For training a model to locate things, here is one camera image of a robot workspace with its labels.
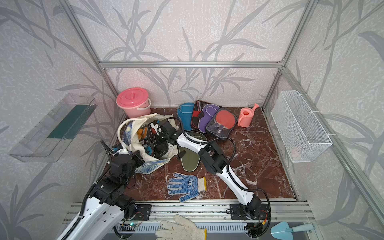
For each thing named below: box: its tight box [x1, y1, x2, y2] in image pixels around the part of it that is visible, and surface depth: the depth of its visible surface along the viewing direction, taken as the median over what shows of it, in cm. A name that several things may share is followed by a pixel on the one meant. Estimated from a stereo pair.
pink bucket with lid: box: [116, 87, 152, 119], surface depth 103 cm
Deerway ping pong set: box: [137, 125, 169, 159], surface depth 90 cm
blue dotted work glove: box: [167, 172, 207, 202], surface depth 84 cm
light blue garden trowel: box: [270, 221, 314, 240], surface depth 70 cm
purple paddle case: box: [198, 103, 220, 134], surface depth 110 cm
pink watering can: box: [237, 103, 260, 128], surface depth 105 cm
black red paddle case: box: [191, 100, 211, 131], surface depth 113 cm
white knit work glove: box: [155, 214, 208, 240], surface depth 70 cm
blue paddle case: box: [177, 102, 195, 131], surface depth 114 cm
